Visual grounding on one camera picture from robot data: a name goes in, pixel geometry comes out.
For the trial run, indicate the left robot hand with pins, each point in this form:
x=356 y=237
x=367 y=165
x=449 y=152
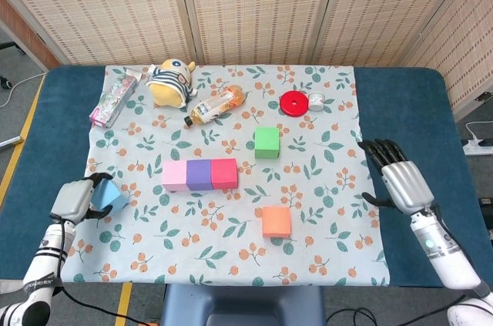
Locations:
x=71 y=199

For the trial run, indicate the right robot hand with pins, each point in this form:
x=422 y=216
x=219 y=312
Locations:
x=406 y=185

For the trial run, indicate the light blue foam cube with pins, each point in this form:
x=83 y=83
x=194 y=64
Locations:
x=111 y=195

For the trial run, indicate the pink foam cube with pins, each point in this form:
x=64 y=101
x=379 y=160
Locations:
x=174 y=175

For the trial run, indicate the green foam cube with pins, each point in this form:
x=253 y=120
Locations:
x=266 y=141

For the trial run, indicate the crimson foam cube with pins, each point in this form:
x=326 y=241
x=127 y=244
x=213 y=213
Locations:
x=224 y=173

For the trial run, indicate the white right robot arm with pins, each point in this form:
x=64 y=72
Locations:
x=450 y=264

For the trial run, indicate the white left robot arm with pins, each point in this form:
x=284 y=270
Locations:
x=44 y=264

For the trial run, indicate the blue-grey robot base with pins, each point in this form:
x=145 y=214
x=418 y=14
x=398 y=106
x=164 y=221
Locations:
x=239 y=304

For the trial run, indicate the teal felt table cover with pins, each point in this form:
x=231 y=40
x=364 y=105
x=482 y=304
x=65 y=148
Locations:
x=58 y=129

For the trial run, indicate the yellow floor tape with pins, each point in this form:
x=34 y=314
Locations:
x=124 y=303
x=23 y=133

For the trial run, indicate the small black box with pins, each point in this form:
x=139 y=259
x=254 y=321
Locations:
x=486 y=201

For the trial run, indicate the white power strip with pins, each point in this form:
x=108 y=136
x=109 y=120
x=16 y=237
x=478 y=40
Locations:
x=479 y=146

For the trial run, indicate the silver metal bar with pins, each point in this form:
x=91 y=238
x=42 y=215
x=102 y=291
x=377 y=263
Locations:
x=9 y=143

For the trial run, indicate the floral tissue pack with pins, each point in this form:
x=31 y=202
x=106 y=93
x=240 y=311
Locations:
x=113 y=100

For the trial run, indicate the small white jar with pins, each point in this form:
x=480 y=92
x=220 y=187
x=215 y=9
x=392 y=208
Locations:
x=316 y=101

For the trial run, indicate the purple foam cube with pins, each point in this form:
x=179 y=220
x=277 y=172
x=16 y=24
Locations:
x=199 y=175

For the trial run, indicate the orange foam cube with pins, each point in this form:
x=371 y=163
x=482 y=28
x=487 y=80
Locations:
x=276 y=222

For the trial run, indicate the red disc with hole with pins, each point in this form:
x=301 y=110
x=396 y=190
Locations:
x=289 y=104

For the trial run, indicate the small orange object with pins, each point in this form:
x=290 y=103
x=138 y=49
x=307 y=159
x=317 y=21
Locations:
x=148 y=324

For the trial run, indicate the yellow plush toy striped shirt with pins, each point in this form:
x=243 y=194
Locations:
x=169 y=87

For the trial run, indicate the floral print tablecloth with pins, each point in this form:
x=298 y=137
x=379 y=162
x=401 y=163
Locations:
x=231 y=226

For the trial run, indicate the black office chair base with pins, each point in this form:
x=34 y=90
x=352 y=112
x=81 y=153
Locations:
x=11 y=46

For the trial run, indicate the orange drink plastic bottle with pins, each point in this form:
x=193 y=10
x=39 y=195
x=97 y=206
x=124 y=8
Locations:
x=215 y=105

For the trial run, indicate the bamboo folding screen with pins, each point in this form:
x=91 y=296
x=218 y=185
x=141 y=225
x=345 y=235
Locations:
x=250 y=6

